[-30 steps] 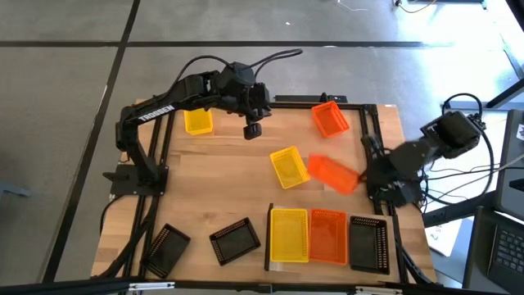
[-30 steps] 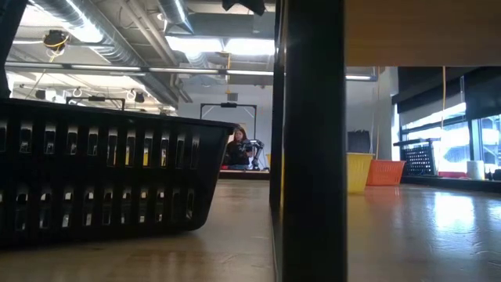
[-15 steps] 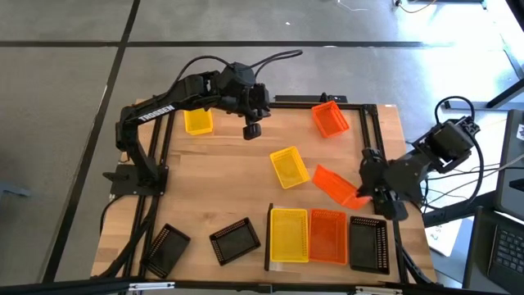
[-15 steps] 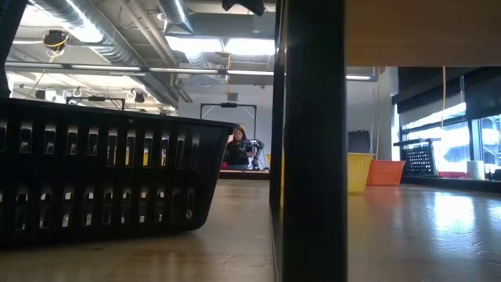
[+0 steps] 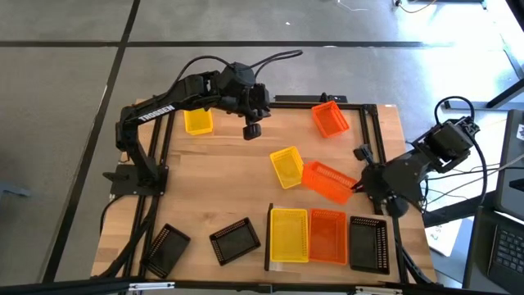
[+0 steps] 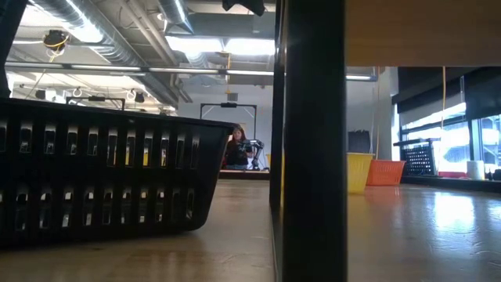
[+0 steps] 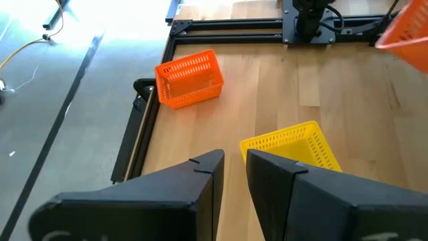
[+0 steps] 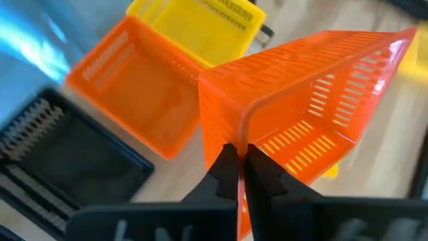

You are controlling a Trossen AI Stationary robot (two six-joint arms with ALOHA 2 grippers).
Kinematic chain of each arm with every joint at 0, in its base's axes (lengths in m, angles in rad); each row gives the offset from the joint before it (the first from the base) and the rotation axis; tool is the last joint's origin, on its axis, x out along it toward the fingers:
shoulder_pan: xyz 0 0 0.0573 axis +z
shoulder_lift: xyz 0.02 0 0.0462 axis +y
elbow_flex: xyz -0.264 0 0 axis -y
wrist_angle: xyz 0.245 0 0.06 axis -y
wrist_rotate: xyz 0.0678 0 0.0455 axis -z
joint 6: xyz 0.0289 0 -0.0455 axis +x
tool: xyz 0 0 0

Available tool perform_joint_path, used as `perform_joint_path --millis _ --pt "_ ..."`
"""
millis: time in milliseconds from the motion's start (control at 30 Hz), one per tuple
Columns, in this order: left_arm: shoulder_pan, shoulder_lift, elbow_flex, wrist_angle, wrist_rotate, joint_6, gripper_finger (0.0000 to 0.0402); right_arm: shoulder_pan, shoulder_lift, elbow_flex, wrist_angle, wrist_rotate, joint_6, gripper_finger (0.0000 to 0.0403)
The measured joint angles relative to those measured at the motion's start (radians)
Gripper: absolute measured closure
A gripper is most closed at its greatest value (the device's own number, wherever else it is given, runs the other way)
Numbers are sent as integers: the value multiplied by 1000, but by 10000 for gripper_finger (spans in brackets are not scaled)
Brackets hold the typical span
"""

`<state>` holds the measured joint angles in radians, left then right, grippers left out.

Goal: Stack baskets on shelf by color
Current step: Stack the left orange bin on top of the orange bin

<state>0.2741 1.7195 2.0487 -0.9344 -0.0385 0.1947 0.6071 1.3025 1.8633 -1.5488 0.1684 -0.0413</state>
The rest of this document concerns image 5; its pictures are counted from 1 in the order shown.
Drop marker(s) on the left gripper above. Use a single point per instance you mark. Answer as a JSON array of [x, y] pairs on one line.
[[256, 102]]

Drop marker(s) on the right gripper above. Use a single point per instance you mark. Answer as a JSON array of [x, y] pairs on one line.
[[374, 182]]

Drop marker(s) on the orange plastic perforated basket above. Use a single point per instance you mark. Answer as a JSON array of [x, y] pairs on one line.
[[329, 119], [327, 237], [327, 182]]

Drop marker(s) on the black plastic perforated basket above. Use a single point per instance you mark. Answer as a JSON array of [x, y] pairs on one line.
[[366, 246], [234, 241], [165, 250]]

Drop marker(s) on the yellow plastic perforated basket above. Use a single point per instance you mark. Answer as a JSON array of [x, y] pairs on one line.
[[288, 235], [198, 123], [286, 168]]

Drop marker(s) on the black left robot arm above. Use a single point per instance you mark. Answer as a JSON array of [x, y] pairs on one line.
[[155, 111]]

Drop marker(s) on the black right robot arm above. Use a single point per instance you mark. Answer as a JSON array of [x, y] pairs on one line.
[[409, 172]]

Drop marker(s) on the black diagonal floor beam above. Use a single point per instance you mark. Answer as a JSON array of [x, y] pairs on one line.
[[454, 211]]

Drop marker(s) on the white paper sheet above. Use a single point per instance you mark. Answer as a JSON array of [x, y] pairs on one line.
[[444, 239]]

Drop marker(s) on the dark grey monitor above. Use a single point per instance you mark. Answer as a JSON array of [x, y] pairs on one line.
[[509, 164]]

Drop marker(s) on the black laptop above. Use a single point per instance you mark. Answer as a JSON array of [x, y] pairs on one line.
[[509, 250]]

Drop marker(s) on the black floor stand leg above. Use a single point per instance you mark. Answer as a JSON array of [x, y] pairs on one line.
[[505, 93]]

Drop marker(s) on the black aluminium crossbeam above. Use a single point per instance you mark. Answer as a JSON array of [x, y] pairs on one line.
[[61, 287]]

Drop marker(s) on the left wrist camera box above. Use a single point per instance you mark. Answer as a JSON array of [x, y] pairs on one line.
[[251, 132]]

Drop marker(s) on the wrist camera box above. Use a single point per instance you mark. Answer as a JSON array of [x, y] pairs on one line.
[[251, 132], [364, 155]]

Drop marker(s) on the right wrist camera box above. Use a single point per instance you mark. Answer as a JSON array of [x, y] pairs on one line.
[[364, 155]]

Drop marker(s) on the black aluminium table frame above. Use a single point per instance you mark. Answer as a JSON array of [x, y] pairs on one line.
[[294, 105]]

